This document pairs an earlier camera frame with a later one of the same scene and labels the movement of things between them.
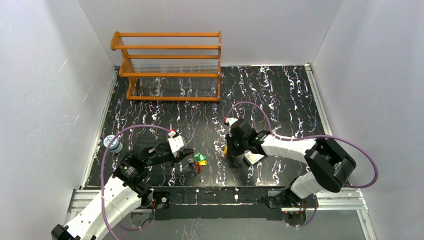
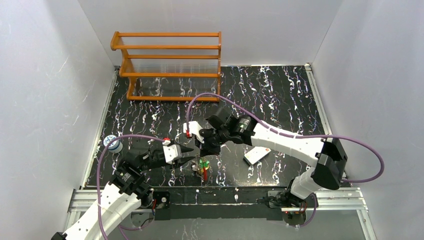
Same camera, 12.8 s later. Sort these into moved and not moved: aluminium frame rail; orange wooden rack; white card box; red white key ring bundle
Moved: red white key ring bundle
Not moved: aluminium frame rail; white card box; orange wooden rack
